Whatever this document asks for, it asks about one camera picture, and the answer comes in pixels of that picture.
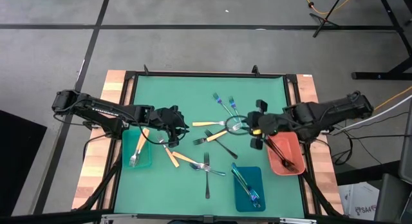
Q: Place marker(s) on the white cardboard box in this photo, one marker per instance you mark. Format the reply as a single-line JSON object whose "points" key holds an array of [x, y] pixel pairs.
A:
{"points": [[357, 201]]}

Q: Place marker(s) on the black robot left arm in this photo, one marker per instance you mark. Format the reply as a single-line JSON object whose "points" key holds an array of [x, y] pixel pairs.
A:
{"points": [[106, 109]]}

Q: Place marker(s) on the teal plastic bin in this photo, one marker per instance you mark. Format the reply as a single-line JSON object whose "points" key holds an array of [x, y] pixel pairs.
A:
{"points": [[127, 146]]}

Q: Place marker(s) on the black floor mat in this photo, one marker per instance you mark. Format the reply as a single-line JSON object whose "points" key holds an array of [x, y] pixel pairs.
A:
{"points": [[19, 159]]}

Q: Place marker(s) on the black table frame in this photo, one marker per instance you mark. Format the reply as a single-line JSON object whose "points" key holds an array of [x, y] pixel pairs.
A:
{"points": [[130, 75]]}

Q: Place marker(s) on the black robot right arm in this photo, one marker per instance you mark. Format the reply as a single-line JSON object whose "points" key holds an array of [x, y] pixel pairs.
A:
{"points": [[328, 109]]}

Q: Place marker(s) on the dark gray cabinet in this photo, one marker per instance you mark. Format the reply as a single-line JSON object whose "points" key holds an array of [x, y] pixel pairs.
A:
{"points": [[406, 146]]}

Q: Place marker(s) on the orange plastic bin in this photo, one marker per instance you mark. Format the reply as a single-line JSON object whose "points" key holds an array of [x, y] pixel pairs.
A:
{"points": [[291, 143]]}

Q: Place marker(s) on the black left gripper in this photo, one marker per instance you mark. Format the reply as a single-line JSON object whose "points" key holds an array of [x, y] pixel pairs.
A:
{"points": [[170, 122]]}

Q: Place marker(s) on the black stand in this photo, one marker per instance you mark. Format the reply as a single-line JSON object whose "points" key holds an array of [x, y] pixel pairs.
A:
{"points": [[323, 20]]}

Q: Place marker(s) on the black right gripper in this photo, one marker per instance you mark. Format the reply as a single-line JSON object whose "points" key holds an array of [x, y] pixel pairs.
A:
{"points": [[257, 124]]}

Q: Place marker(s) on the black frame clamp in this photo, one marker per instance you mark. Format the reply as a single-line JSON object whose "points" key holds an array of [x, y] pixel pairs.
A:
{"points": [[256, 70], [146, 70]]}

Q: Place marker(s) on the blue plastic bin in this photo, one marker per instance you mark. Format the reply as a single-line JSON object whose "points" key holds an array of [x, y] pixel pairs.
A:
{"points": [[257, 175]]}

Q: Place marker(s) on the iridescent fork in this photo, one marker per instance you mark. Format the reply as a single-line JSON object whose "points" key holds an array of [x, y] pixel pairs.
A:
{"points": [[235, 168], [256, 204], [222, 104], [219, 172], [234, 106], [239, 180]]}

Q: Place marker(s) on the teal green table mat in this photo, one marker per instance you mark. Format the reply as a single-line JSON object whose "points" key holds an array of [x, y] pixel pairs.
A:
{"points": [[193, 89]]}

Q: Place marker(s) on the black desk frame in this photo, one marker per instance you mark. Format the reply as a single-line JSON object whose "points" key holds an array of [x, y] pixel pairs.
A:
{"points": [[380, 76]]}

